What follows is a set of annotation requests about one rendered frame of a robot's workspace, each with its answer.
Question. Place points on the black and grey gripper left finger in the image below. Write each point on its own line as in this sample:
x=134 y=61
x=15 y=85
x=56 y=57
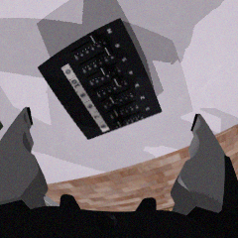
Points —
x=22 y=183

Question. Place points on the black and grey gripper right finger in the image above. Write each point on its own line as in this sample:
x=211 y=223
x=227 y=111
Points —
x=206 y=188

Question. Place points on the black lighting desk panel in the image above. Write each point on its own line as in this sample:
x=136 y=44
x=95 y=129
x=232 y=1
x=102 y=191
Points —
x=73 y=76

